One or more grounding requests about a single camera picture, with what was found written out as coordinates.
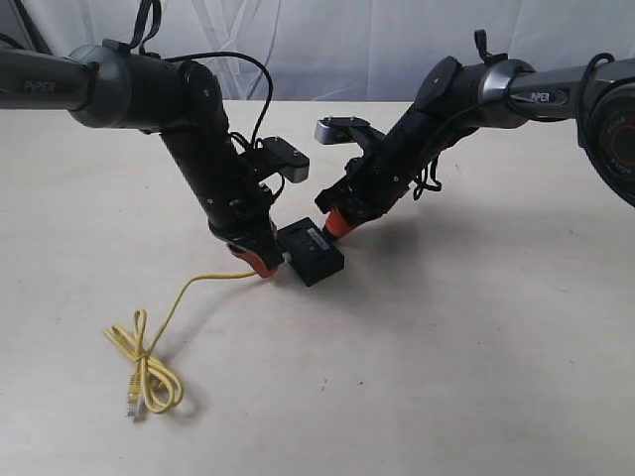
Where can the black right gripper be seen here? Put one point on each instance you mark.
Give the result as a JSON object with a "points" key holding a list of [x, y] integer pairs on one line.
{"points": [[370, 187]]}

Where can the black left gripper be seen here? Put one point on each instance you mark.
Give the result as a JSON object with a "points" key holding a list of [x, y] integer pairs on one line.
{"points": [[238, 213]]}

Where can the small black box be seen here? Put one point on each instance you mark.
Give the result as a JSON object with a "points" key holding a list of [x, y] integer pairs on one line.
{"points": [[312, 257]]}

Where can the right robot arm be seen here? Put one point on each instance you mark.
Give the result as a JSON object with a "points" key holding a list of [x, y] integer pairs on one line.
{"points": [[456, 100]]}

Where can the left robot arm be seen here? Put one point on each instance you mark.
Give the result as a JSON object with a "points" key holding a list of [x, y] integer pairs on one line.
{"points": [[181, 101]]}

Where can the white backdrop curtain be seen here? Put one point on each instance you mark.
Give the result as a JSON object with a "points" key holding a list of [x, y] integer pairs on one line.
{"points": [[380, 50]]}

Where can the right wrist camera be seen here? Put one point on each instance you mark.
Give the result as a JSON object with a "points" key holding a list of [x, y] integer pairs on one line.
{"points": [[346, 130]]}

